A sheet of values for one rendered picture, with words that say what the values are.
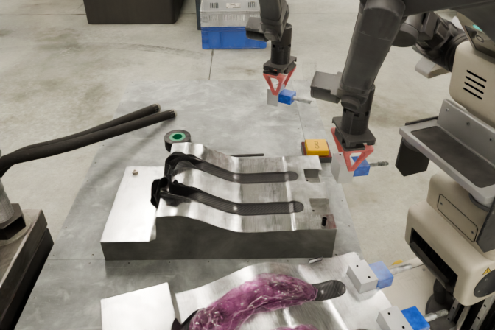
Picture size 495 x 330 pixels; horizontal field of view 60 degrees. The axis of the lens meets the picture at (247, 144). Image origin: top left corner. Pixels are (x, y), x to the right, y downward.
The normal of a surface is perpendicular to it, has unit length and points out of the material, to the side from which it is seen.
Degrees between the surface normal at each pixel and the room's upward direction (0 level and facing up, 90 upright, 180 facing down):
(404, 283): 0
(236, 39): 91
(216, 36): 91
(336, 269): 0
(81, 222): 0
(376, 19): 135
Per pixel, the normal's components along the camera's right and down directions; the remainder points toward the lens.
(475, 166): 0.00, -0.82
